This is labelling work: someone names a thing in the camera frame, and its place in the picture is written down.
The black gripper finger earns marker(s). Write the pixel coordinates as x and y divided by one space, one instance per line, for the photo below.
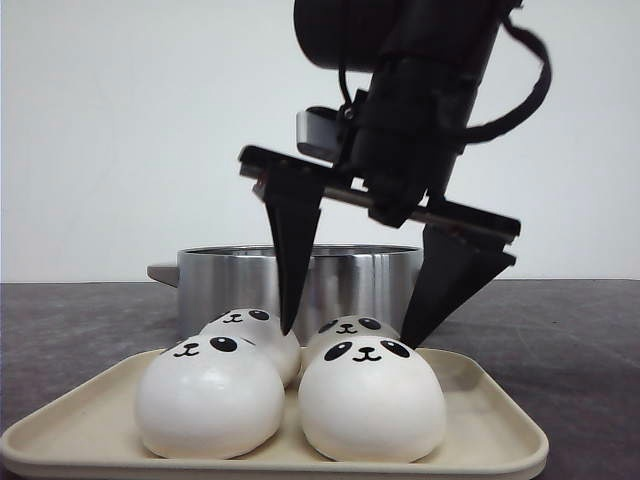
292 201

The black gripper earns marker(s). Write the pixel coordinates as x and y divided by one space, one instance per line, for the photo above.
410 130

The panda bun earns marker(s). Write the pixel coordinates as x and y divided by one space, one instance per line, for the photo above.
209 396
350 327
263 329
370 398

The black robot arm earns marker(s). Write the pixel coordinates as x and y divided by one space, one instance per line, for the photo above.
431 27

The stainless steel steamer pot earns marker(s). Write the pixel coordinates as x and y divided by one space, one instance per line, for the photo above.
375 280

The beige plastic tray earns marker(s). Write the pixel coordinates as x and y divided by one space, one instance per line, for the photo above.
89 433

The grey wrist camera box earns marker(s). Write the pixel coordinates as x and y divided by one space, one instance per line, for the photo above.
326 134

